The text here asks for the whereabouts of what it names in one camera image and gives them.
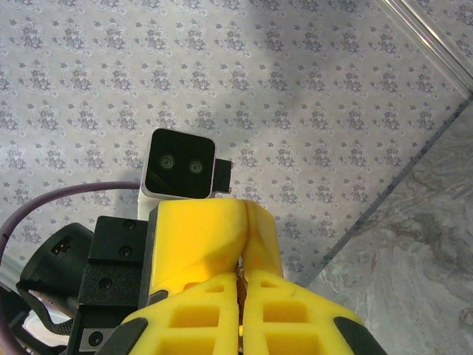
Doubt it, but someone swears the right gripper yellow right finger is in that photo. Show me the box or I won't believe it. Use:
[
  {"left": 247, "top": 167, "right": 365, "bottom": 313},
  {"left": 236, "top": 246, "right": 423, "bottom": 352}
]
[{"left": 242, "top": 271, "right": 389, "bottom": 355}]

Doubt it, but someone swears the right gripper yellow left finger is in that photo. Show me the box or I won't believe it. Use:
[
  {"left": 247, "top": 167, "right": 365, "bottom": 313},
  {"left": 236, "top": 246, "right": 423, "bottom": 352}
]
[{"left": 98, "top": 272, "right": 243, "bottom": 355}]

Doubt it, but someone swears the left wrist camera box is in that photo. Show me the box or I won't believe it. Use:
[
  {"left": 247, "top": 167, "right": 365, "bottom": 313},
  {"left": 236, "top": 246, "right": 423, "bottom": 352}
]
[{"left": 137, "top": 127, "right": 233, "bottom": 223}]

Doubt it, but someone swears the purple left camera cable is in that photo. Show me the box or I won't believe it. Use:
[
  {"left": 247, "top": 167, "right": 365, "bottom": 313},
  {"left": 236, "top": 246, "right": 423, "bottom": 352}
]
[{"left": 0, "top": 180, "right": 143, "bottom": 355}]

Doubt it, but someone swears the aluminium frame post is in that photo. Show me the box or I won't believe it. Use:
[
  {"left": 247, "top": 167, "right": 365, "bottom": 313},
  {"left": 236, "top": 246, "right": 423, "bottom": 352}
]
[{"left": 382, "top": 0, "right": 473, "bottom": 95}]

